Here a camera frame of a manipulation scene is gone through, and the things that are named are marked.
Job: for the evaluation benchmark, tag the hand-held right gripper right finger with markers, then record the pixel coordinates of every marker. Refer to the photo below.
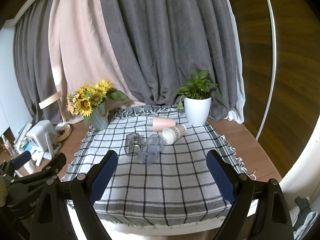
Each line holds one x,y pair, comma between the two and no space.
222,178

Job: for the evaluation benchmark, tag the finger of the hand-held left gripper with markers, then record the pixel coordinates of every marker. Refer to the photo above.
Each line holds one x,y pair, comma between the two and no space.
55,163
22,158

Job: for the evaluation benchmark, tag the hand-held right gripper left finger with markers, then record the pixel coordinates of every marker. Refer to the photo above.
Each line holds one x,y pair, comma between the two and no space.
102,178

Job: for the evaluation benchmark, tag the clear grey square cup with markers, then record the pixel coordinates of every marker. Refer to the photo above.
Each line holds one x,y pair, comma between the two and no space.
132,145

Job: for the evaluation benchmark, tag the clear bluish plastic cup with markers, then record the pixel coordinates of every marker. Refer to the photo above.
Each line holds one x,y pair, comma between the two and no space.
151,147

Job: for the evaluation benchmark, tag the white patterned cup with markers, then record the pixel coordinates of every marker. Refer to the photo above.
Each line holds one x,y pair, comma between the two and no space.
179,130

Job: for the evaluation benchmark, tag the pink cup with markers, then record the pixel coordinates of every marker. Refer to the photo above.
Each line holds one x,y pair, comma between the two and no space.
162,124

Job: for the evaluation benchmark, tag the clear plastic bottle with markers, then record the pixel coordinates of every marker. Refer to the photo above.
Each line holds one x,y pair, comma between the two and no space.
7,146

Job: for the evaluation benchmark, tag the row of books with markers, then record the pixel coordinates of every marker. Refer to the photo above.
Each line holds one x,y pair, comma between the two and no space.
23,136

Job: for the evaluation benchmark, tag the white boxy device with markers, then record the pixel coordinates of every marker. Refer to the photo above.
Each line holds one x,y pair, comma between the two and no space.
40,135

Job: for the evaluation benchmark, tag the checked grey white tablecloth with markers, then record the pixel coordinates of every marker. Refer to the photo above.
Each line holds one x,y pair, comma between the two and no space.
162,182

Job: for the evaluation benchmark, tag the teal ribbed vase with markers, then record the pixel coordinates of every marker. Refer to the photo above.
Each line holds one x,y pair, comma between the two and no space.
98,118

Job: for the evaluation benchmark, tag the white wooden desk lamp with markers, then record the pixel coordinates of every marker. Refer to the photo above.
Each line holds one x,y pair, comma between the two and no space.
53,98

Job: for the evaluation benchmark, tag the sunflower bouquet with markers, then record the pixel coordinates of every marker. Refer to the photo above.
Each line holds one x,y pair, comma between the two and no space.
87,100

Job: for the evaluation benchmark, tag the white ribbed plant pot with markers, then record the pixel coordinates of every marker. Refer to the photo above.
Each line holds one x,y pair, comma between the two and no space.
197,111

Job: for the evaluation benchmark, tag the grey crumpled cloth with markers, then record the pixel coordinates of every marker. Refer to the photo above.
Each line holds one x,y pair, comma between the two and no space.
303,212

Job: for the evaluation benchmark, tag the green leafy plant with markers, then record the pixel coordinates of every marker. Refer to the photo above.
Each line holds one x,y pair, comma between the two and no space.
196,85

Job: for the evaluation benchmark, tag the dark grey curtain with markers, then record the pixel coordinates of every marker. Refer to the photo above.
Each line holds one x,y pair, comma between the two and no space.
32,55
170,42

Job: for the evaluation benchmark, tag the beige curtain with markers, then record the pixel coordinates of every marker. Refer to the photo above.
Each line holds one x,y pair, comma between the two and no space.
80,42

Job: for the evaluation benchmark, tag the white sheer curtain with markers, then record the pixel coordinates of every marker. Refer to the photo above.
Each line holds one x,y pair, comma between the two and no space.
236,55

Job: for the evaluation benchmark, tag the wide white curved frame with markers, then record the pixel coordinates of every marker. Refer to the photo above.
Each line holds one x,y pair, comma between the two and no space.
303,155

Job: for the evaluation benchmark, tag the thin white curved rail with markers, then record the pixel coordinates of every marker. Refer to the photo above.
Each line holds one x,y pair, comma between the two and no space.
273,55

